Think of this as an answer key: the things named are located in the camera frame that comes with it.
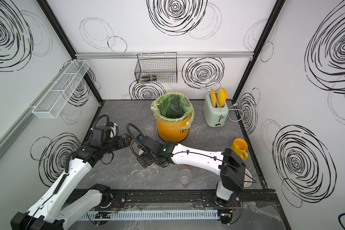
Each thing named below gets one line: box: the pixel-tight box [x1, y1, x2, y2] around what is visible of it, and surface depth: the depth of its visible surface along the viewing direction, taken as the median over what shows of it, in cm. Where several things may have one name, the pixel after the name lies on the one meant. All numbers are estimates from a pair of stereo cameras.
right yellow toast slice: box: [217, 88, 228, 108], surface depth 98 cm
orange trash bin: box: [156, 117, 190, 144], surface depth 81 cm
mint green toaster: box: [202, 92, 230, 128], surface depth 96 cm
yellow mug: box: [230, 138, 249, 161], surface depth 88 cm
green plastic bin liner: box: [150, 92, 195, 130], surface depth 84 cm
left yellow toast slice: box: [210, 88, 217, 108], surface depth 96 cm
